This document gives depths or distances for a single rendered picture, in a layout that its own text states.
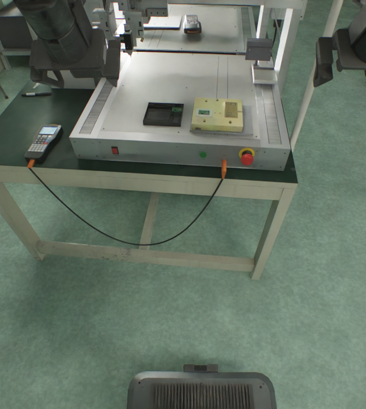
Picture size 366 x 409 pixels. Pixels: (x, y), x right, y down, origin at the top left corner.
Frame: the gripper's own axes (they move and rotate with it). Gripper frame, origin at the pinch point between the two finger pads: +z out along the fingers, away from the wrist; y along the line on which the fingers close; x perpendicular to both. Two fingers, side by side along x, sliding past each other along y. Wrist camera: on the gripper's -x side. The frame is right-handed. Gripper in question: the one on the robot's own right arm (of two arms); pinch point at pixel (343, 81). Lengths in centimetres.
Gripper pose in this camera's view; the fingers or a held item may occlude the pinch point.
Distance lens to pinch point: 63.3
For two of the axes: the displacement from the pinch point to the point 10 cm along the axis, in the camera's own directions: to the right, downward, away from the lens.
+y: -10.0, 0.0, 0.2
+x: 0.0, 9.9, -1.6
